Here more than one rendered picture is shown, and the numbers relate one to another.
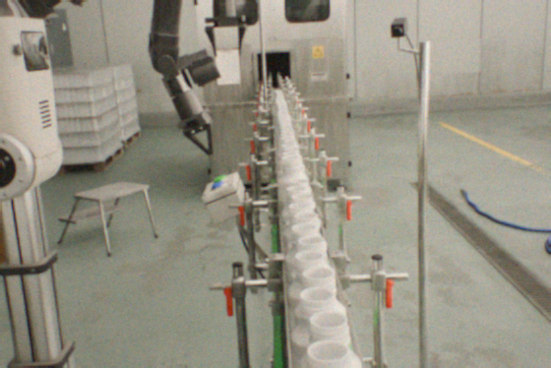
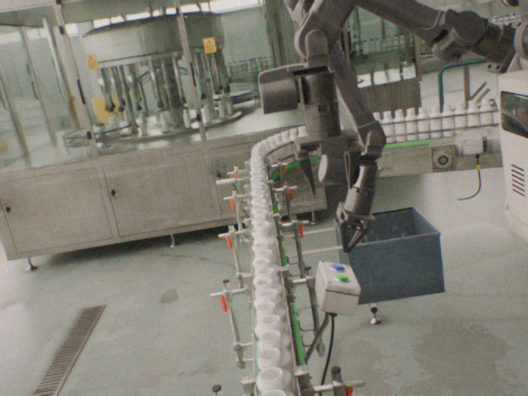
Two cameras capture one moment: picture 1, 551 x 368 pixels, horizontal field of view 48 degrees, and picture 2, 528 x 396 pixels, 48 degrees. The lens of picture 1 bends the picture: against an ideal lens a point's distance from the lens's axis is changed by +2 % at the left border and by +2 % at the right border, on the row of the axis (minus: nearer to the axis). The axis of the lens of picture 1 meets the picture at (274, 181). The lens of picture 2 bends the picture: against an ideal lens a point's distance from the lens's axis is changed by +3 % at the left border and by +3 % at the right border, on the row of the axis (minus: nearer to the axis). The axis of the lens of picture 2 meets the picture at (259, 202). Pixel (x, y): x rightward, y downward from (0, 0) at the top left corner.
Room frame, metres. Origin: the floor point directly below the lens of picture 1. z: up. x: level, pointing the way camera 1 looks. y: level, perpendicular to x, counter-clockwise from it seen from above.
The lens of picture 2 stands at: (2.62, 0.00, 1.67)
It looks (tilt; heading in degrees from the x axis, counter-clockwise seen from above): 16 degrees down; 181
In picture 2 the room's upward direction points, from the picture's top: 10 degrees counter-clockwise
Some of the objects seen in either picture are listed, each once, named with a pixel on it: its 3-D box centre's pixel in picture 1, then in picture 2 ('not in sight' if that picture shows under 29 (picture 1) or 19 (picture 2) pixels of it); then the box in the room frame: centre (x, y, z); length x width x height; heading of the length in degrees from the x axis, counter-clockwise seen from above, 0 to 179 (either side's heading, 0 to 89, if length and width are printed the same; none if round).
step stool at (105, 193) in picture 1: (104, 214); not in sight; (4.41, 1.29, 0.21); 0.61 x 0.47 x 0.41; 53
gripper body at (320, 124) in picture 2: (224, 9); (324, 125); (1.64, 0.11, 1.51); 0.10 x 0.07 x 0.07; 90
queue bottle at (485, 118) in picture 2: not in sight; (485, 115); (-0.36, 1.14, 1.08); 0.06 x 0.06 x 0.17
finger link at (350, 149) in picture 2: (219, 38); (339, 164); (1.64, 0.12, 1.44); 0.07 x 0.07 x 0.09; 0
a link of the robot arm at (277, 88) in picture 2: not in sight; (292, 72); (1.64, 0.07, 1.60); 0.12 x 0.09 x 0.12; 90
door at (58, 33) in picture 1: (44, 72); not in sight; (11.00, 3.93, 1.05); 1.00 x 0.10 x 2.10; 90
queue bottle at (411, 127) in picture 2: not in sight; (412, 124); (-0.47, 0.80, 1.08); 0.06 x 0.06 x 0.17
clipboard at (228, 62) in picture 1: (227, 66); not in sight; (5.52, 0.36, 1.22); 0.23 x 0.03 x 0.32; 90
